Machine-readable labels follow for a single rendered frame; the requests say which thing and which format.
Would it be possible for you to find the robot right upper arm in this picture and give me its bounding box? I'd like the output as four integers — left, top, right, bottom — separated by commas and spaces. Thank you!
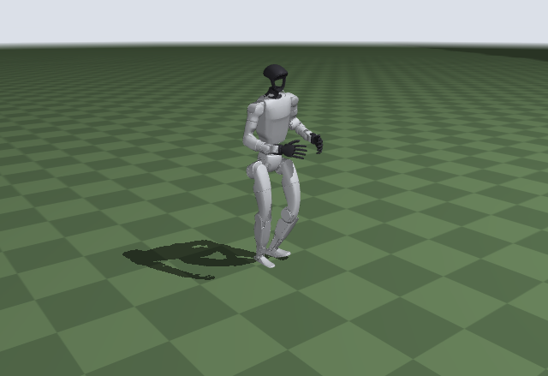
242, 100, 265, 146

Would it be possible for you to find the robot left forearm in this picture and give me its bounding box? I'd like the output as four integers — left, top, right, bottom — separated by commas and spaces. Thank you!
295, 119, 312, 142

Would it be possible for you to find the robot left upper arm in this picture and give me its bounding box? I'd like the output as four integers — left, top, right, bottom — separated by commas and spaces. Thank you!
287, 93, 300, 130

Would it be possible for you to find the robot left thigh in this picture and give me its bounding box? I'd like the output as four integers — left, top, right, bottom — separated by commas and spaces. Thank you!
275, 158, 301, 222

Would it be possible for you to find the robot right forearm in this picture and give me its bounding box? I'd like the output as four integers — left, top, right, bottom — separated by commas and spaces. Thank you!
243, 135, 279, 154

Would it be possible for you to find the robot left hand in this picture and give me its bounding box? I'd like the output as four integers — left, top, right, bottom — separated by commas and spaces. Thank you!
310, 133, 323, 154

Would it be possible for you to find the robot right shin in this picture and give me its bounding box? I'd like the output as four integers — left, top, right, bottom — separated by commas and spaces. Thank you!
254, 213, 271, 260

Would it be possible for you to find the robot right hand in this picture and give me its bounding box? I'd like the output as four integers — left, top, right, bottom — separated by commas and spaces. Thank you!
273, 140, 307, 159

